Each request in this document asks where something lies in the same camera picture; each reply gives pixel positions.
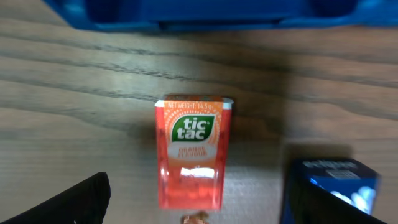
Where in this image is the gold candy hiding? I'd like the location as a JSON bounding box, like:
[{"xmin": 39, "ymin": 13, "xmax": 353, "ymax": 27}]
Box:
[{"xmin": 181, "ymin": 210, "xmax": 210, "ymax": 224}]

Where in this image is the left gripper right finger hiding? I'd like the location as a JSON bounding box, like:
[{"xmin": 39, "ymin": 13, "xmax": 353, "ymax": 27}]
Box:
[{"xmin": 287, "ymin": 177, "xmax": 388, "ymax": 224}]

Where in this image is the blue candy pack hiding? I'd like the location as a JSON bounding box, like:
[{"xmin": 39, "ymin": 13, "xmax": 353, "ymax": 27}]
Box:
[{"xmin": 279, "ymin": 157, "xmax": 382, "ymax": 224}]

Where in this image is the orange candy box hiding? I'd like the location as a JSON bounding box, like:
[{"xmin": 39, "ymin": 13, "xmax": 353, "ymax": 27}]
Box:
[{"xmin": 154, "ymin": 94, "xmax": 234, "ymax": 212}]

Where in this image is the blue tray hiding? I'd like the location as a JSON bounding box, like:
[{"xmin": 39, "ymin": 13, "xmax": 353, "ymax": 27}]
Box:
[{"xmin": 42, "ymin": 0, "xmax": 398, "ymax": 34}]

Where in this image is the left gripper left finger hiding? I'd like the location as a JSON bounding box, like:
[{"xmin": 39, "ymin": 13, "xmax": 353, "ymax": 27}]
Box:
[{"xmin": 0, "ymin": 171, "xmax": 112, "ymax": 224}]

